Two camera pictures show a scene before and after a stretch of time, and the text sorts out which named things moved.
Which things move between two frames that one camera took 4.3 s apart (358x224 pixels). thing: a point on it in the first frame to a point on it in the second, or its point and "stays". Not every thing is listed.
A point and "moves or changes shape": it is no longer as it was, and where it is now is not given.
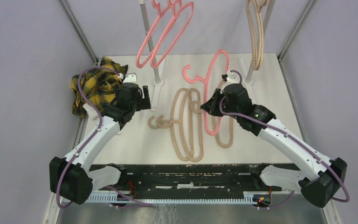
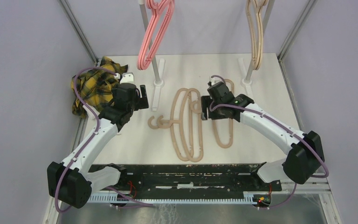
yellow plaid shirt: x=99 y=86 stays
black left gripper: x=144 y=102 stays
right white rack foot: x=246 y=82 stays
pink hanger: x=161 y=13 moves or changes shape
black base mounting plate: x=189 y=178 stays
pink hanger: x=176 y=13 to x=143 y=62
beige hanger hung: x=254 y=8 stays
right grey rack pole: x=266 y=15 stays
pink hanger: x=205 y=80 to x=143 y=62
